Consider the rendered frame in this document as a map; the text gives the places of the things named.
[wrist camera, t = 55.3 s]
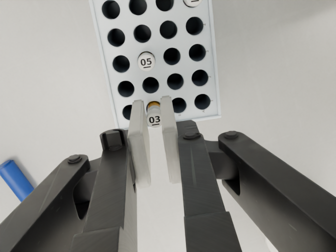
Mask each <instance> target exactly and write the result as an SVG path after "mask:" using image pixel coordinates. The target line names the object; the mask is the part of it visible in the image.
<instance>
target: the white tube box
mask: <svg viewBox="0 0 336 252"><path fill-rule="evenodd" d="M88 1H89V6H90V11H91V15H92V20H93V25H94V30H95V34H96V39H97V44H98V49H99V53H100V58H101V63H102V68H103V72H104V77H105V82H106V86H107V91H108V96H109V101H110V105H111V110H112V115H113V120H114V124H115V128H116V129H124V130H128V129H129V124H130V117H131V111H132V104H133V102H134V101H135V100H142V101H143V103H144V109H145V115H146V116H147V112H148V104H149V103H150V102H152V101H157V102H159V103H161V98H162V96H169V97H171V100H172V105H173V111H174V116H175V122H180V121H187V120H193V121H195V122H198V121H205V120H211V119H218V118H221V117H222V116H221V102H220V90H219V78H218V65H217V53H216V41H215V29H214V17H213V5H212V0H202V2H201V3H200V4H199V5H197V6H194V7H192V6H191V7H188V6H186V5H185V4H184V2H183V0H88ZM143 52H150V53H152V54H153V56H154V59H155V65H154V68H153V69H152V70H150V71H143V70H141V69H140V68H139V66H138V58H139V56H140V55H141V53H143Z"/></svg>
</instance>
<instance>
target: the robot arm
mask: <svg viewBox="0 0 336 252"><path fill-rule="evenodd" d="M160 105H161V125H162V137H163V143H164V150H165V156H166V163H167V169H168V176H169V182H170V183H172V184H178V183H181V185H182V197H183V209H184V217H183V219H184V231H185V244H186V252H242V249H241V245H240V242H239V239H238V236H237V233H236V230H235V227H234V223H233V220H232V217H231V214H230V212H229V211H226V209H225V206H224V203H223V199H222V196H221V193H220V189H219V186H218V183H217V180H221V183H222V185H223V186H224V188H225V189H226V190H227V191H228V192H229V194H230V195H231V196H232V197H233V198H234V199H235V201H236V202H237V203H238V204H239V205H240V207H241V208H242V209H243V210H244V211H245V213H246V214H247V215H248V216H249V217H250V218H251V220H252V221H253V222H254V223H255V224H256V226H257V227H258V228H259V229H260V230H261V232H262V233H263V234H264V235H265V236H266V237H267V239H268V240H269V241H270V242H271V243H272V245H273V246H274V247H275V248H276V249H277V251H278V252H336V197H335V196H334V195H332V194H331V193H329V192H328V191H326V190H325V189H324V188H322V187H321V186H319V185H318V184H316V183H315V182H313V181H312V180H310V179H309V178H308V177H306V176H305V175H303V174H302V173H300V172H299V171H297V170H296V169H295V168H293V167H292V166H290V165H289V164H287V163H286V162H284V161H283V160H281V159H280V158H279V157H277V156H276V155H274V154H273V153H271V152H270V151H268V150H267V149H266V148H264V147H263V146H261V145H260V144H258V143H257V142H255V141H254V140H252V139H251V138H250V137H248V136H247V135H245V134H244V133H242V132H239V131H235V130H233V131H232V130H231V131H227V132H223V133H221V134H220V135H218V141H210V140H205V139H204V136H203V135H202V133H200V132H199V129H198V127H197V124H196V122H195V121H193V120H184V121H176V119H175V114H174V109H173V103H172V98H171V96H169V95H166V96H162V98H160ZM99 137H100V141H101V146H102V154H101V157H99V158H97V159H94V160H90V161H89V158H88V156H87V155H85V154H74V155H71V156H69V157H67V158H65V159H64V160H63V161H62V162H61V163H60V164H59V165H58V166H57V167H56V168H55V169H54V170H53V171H52V172H51V173H50V174H49V175H48V176H47V177H46V178H45V179H44V180H43V181H42V182H41V183H40V184H39V185H38V186H37V187H36V188H35V189H34V190H33V191H32V192H31V193H30V194H29V195H28V196H27V197H26V198H25V199H24V200H23V201H22V202H21V203H20V204H19V205H18V206H17V207H16V208H15V209H14V210H13V211H12V212H11V213H10V214H9V215H8V216H7V217H6V218H5V219H4V220H3V221H2V222H1V223H0V252H138V228H137V188H139V189H144V188H149V187H150V186H151V158H150V136H149V130H148V124H147V120H146V112H145V106H144V101H143V100H141V99H138V100H134V102H132V108H131V115H130V121H129V128H128V129H127V130H124V129H122V128H115V129H110V130H107V131H104V132H102V133H101V134H100V135H99Z"/></svg>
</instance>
